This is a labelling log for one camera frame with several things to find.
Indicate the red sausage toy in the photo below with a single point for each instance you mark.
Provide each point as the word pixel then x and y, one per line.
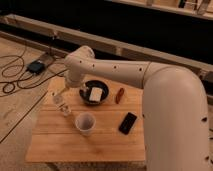
pixel 119 95

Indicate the white paper cup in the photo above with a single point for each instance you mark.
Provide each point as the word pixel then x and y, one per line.
pixel 85 123

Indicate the white sponge block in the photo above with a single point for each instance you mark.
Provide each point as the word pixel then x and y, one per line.
pixel 95 94

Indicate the black smartphone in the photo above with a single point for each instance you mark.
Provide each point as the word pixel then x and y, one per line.
pixel 127 123

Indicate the clear plastic bottle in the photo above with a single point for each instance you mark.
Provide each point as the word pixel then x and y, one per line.
pixel 62 106

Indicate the black power adapter box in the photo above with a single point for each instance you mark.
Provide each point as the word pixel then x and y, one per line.
pixel 36 67

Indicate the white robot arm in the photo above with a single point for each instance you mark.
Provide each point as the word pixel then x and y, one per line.
pixel 174 107

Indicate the wooden table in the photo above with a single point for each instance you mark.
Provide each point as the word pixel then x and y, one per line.
pixel 56 139

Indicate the wooden floor beam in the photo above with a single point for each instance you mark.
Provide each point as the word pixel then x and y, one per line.
pixel 105 45

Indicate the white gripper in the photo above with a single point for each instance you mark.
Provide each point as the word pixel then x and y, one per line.
pixel 72 80

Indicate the black bowl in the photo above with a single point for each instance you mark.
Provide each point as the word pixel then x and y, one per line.
pixel 85 90

